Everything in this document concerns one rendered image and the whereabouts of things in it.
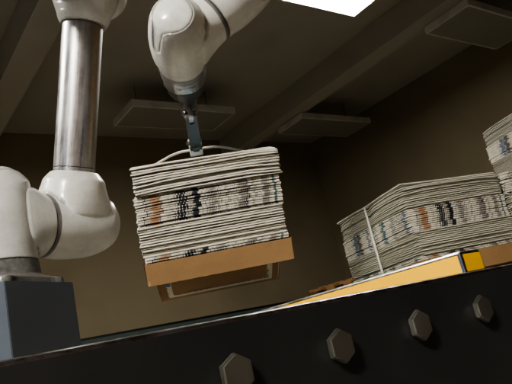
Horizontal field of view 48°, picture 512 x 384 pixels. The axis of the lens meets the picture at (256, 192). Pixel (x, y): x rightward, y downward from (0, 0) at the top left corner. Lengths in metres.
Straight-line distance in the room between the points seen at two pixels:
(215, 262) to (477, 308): 0.76
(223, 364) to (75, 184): 1.18
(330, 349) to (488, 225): 1.23
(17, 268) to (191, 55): 0.57
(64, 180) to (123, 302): 6.93
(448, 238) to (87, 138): 0.90
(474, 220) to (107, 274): 7.14
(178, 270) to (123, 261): 7.33
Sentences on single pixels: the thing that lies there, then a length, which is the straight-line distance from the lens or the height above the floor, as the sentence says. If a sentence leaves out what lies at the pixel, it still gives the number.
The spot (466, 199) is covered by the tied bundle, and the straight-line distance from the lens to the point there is 1.50.
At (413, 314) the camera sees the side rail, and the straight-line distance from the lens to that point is 0.35.
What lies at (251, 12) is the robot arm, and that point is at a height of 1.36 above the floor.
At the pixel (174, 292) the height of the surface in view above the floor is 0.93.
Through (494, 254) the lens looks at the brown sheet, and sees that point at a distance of 1.49.
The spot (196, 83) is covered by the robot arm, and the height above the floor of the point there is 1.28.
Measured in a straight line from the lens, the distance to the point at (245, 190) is 1.10.
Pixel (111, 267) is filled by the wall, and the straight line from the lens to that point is 8.35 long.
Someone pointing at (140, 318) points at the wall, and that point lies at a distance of 8.37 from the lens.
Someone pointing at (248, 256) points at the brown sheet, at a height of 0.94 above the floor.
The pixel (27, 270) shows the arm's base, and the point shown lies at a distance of 1.29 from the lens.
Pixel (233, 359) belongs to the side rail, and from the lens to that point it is 0.26.
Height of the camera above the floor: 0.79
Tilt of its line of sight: 14 degrees up
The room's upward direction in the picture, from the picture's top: 13 degrees counter-clockwise
